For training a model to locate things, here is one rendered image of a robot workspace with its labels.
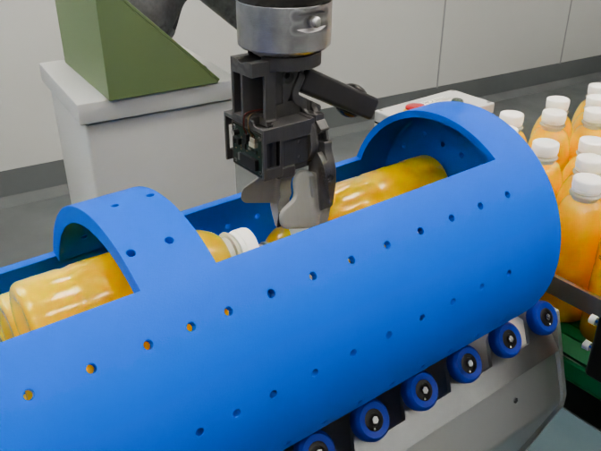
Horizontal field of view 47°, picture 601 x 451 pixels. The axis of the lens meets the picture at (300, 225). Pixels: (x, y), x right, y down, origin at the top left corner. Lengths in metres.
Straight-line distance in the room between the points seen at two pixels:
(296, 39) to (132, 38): 0.68
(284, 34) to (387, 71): 3.72
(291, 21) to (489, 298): 0.34
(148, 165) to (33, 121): 2.18
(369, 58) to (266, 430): 3.75
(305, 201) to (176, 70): 0.66
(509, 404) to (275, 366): 0.44
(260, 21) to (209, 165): 0.82
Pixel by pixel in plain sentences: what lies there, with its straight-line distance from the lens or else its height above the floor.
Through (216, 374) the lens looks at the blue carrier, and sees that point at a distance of 0.53.
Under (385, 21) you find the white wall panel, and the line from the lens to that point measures 4.24.
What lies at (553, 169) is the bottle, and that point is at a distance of 1.09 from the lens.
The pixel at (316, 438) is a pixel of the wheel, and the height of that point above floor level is 0.98.
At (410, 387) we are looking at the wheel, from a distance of 0.78.
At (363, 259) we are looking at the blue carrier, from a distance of 0.60.
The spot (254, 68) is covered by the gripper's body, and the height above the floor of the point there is 1.32.
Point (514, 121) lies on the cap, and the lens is 1.18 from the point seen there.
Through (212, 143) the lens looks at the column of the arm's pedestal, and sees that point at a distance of 1.41.
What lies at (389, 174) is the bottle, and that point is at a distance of 0.82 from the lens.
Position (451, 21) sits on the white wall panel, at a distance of 4.58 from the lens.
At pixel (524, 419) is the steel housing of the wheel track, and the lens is 0.96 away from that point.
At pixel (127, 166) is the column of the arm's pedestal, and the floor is 0.96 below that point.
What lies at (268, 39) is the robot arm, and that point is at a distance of 0.64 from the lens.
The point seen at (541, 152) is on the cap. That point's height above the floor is 1.10.
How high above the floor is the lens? 1.49
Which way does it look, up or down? 29 degrees down
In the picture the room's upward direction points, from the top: straight up
